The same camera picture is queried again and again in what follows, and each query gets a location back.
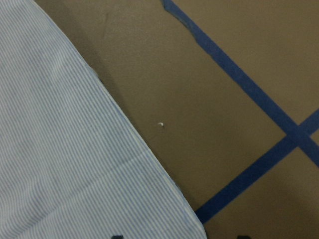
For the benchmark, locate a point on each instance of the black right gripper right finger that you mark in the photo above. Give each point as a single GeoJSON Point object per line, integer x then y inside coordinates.
{"type": "Point", "coordinates": [242, 237]}

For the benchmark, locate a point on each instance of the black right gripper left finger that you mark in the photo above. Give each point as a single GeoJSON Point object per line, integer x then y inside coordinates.
{"type": "Point", "coordinates": [117, 237]}

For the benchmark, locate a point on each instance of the light blue striped shirt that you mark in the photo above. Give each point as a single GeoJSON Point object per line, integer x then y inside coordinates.
{"type": "Point", "coordinates": [72, 166]}

